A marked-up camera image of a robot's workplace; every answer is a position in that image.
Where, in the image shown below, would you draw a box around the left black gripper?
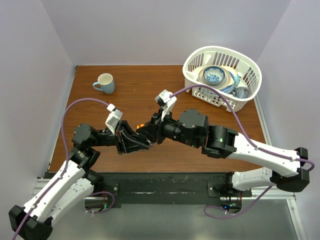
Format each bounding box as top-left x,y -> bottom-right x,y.
90,119 -> 150,155

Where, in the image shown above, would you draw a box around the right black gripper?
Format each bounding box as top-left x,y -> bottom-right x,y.
136,108 -> 199,149

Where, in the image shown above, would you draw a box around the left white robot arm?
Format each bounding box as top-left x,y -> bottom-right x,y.
8,120 -> 152,240

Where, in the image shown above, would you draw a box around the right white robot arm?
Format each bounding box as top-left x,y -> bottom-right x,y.
136,109 -> 310,197

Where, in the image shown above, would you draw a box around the light blue mug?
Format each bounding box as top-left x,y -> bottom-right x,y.
92,73 -> 115,94

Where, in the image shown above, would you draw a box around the blue patterned bowl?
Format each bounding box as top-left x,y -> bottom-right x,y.
202,65 -> 226,86

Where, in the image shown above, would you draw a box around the stacked plates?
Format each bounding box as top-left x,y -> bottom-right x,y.
198,65 -> 240,94

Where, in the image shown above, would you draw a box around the grey cup in basket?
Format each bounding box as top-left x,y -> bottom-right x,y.
233,86 -> 249,99

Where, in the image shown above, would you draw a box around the white plastic dish basket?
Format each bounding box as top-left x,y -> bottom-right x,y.
182,45 -> 262,112

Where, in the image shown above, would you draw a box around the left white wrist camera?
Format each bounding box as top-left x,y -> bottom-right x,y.
105,103 -> 123,135

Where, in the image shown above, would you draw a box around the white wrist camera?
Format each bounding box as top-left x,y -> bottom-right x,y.
155,89 -> 177,121
105,103 -> 123,135

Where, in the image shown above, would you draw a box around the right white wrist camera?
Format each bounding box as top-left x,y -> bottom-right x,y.
155,89 -> 177,121

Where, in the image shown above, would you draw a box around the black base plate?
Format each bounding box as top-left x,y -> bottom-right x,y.
84,171 -> 252,212

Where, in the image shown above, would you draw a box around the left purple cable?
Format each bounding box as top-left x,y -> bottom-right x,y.
11,98 -> 111,240

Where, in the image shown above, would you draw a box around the purple cable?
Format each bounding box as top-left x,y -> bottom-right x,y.
11,98 -> 111,240
169,84 -> 316,220

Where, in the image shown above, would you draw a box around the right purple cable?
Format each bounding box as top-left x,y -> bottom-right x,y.
169,84 -> 316,220

